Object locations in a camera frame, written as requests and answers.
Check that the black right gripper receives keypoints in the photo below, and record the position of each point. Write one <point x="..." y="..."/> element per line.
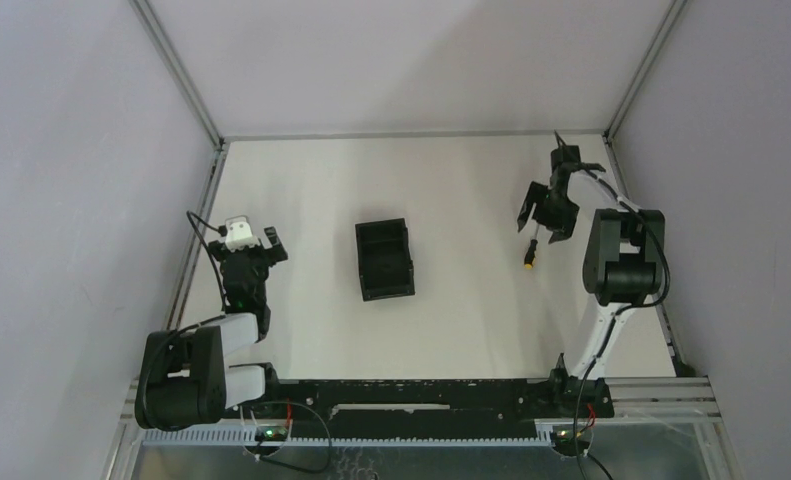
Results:
<point x="563" y="225"/>

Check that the black plastic bin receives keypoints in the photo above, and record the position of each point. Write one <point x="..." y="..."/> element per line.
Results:
<point x="385" y="266"/>

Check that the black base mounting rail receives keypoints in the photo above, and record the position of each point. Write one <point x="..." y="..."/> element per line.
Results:
<point x="460" y="408"/>

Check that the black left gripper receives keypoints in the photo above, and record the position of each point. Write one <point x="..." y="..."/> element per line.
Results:
<point x="247" y="255"/>

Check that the black yellow screwdriver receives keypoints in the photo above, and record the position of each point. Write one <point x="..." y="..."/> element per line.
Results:
<point x="530" y="255"/>

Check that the aluminium frame profile right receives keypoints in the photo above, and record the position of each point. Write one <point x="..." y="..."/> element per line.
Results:
<point x="652" y="247"/>

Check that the right green circuit board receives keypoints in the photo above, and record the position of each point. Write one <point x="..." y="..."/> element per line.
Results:
<point x="562" y="435"/>

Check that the aluminium frame profile left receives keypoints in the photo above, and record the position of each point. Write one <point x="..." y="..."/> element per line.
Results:
<point x="128" y="436"/>

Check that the white slotted cable duct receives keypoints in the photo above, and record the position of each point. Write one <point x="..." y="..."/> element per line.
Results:
<point x="236" y="435"/>

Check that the green circuit board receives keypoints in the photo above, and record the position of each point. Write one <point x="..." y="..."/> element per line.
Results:
<point x="562" y="435"/>
<point x="271" y="434"/>

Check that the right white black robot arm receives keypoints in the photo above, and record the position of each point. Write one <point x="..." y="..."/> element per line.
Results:
<point x="624" y="266"/>

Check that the left green circuit board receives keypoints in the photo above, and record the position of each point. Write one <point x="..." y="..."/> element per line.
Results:
<point x="271" y="434"/>

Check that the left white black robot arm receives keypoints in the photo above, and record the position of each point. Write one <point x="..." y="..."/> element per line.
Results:
<point x="186" y="377"/>

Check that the aluminium frame profile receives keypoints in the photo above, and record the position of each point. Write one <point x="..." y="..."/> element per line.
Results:
<point x="652" y="247"/>
<point x="128" y="436"/>

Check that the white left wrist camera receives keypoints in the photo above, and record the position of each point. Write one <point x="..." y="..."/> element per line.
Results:
<point x="239" y="234"/>

